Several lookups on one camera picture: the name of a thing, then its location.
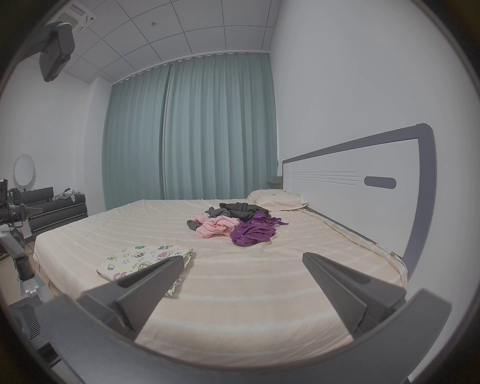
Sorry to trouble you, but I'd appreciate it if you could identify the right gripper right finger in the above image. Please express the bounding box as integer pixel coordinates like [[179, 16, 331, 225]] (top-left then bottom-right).
[[302, 252, 407, 335]]

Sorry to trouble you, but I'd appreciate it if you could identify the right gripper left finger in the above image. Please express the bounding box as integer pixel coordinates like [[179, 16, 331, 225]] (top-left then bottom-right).
[[77, 255, 185, 332]]

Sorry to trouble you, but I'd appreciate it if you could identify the white printed pyjama top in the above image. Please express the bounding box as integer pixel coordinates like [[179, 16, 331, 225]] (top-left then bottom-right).
[[97, 244, 196, 298]]

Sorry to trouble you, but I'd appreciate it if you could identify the bed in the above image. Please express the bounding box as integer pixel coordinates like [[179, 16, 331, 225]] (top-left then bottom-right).
[[34, 123, 438, 355]]

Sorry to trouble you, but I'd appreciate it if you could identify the grey white cloth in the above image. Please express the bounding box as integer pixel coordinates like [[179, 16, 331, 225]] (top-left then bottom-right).
[[54, 188, 79, 204]]

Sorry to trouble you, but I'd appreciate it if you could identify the round white mirror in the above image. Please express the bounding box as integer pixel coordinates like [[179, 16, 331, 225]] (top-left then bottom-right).
[[13, 154, 37, 189]]

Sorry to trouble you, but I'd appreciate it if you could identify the pink garment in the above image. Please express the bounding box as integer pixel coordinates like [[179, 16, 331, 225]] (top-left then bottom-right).
[[194, 212, 241, 240]]

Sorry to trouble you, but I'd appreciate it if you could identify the purple garment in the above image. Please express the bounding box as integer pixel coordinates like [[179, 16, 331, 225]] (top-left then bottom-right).
[[230, 211, 290, 248]]

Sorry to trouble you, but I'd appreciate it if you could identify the cream pillow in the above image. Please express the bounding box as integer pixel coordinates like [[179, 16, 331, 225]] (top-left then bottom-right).
[[246, 188, 309, 211]]

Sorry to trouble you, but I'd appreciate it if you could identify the black garment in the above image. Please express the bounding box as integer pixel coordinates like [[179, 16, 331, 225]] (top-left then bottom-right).
[[208, 202, 271, 223]]

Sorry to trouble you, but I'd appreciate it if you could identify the blue-green curtain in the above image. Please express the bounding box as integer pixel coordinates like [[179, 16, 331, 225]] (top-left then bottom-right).
[[102, 52, 279, 211]]

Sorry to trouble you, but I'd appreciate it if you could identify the ceiling air conditioner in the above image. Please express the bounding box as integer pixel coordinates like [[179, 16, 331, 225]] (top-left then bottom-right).
[[56, 2, 97, 38]]

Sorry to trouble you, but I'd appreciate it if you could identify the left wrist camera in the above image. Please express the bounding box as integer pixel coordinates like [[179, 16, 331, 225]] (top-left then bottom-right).
[[0, 179, 22, 205]]

